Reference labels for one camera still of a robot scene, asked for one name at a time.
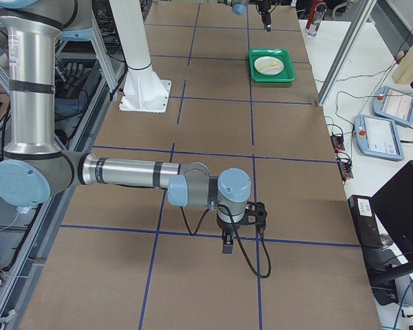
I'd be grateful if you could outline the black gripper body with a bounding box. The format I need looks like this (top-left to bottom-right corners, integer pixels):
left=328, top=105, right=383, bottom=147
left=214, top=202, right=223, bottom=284
left=257, top=0, right=271, bottom=23
left=216, top=217, right=241, bottom=239

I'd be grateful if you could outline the yellow plastic spoon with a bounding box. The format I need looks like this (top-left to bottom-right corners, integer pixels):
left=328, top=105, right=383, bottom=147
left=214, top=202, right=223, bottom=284
left=256, top=61, right=279, bottom=71

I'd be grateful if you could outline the white round plate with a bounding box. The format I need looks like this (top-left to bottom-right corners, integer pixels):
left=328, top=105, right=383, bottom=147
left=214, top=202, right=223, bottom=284
left=254, top=56, right=284, bottom=76

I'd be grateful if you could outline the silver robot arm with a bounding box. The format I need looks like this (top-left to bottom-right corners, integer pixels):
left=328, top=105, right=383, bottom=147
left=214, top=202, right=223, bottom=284
left=0, top=1, right=255, bottom=253
left=218, top=0, right=272, bottom=32

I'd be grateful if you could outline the green plastic tray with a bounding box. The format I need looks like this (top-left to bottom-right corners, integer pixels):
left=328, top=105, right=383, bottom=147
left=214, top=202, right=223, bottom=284
left=248, top=48, right=295, bottom=84

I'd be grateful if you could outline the far orange black adapter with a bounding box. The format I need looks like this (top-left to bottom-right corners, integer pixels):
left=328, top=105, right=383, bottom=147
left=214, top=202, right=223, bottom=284
left=330, top=124, right=345, bottom=152

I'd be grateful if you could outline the orange black adapter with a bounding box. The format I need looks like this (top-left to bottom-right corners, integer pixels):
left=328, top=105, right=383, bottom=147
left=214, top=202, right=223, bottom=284
left=335, top=152, right=353, bottom=182
left=330, top=124, right=345, bottom=152

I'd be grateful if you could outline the near orange black adapter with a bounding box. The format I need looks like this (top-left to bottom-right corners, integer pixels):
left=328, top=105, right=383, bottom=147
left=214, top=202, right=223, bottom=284
left=335, top=152, right=353, bottom=182

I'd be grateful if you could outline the black desktop computer box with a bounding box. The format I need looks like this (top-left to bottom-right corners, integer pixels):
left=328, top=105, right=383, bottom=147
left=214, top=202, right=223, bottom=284
left=348, top=195, right=394, bottom=249

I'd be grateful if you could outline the far teach pendant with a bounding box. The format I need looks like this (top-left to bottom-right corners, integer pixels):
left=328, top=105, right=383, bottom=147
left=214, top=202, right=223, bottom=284
left=372, top=86, right=413, bottom=127

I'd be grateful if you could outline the teach pendant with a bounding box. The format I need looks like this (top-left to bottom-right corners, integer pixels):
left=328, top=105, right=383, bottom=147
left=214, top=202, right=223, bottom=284
left=354, top=114, right=404, bottom=161
left=372, top=86, right=413, bottom=127

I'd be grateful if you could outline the near teach pendant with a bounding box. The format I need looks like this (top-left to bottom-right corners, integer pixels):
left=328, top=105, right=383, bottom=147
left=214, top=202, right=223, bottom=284
left=354, top=114, right=404, bottom=161

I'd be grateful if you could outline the black monitor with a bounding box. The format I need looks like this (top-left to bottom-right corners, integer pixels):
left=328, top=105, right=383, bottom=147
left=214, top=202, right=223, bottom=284
left=369, top=160, right=413, bottom=286

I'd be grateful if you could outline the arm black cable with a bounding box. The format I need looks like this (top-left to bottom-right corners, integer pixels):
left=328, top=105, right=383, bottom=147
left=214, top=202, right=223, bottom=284
left=179, top=203, right=272, bottom=278

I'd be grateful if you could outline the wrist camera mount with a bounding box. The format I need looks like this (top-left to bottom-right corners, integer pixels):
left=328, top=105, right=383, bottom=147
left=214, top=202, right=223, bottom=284
left=241, top=201, right=267, bottom=230

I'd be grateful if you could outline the aluminium frame post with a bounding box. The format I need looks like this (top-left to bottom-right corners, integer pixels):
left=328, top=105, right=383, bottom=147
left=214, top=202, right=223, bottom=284
left=316, top=0, right=377, bottom=107

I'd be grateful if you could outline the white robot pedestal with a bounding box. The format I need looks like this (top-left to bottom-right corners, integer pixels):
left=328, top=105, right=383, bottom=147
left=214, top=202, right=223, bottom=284
left=109, top=0, right=171, bottom=113

